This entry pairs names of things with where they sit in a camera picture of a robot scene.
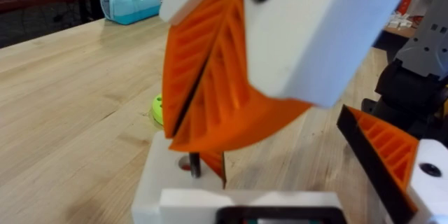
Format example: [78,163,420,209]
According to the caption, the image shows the white orange left gripper right finger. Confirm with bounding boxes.
[336,104,448,224]

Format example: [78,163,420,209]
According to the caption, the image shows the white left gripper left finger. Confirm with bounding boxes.
[131,131,228,224]

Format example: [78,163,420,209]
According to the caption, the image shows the finger of the white orange right gripper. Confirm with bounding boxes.
[159,0,242,138]
[169,0,419,153]

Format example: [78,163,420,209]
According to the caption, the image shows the small dark screw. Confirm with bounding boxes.
[189,151,202,179]

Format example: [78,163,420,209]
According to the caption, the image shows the green disc with holes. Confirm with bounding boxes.
[150,93,165,127]

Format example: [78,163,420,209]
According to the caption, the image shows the light blue zip bag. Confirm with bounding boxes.
[99,0,167,26]

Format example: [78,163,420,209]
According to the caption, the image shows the heap of small boxes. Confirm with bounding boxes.
[386,0,426,31]

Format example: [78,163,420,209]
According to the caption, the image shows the dark brown side table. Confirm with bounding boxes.
[0,0,99,25]

